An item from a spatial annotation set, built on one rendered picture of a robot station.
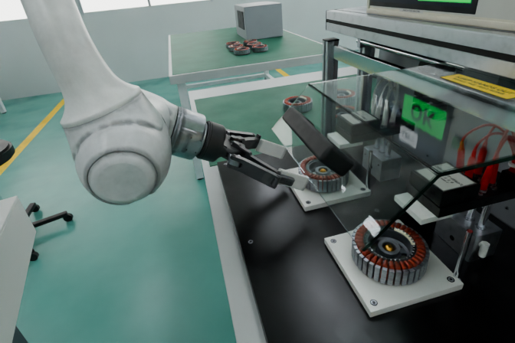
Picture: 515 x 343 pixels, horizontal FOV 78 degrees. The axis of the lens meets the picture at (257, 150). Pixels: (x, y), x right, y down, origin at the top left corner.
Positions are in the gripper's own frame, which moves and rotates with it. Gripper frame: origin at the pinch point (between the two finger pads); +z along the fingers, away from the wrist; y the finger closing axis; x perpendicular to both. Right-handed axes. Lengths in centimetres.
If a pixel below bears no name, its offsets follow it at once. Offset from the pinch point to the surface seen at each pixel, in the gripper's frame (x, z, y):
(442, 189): 13.7, 7.0, 26.7
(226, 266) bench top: -16.4, -10.7, 14.5
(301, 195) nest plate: -4.3, 3.7, 3.8
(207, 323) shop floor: -86, 18, -29
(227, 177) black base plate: -12.2, -7.7, -11.3
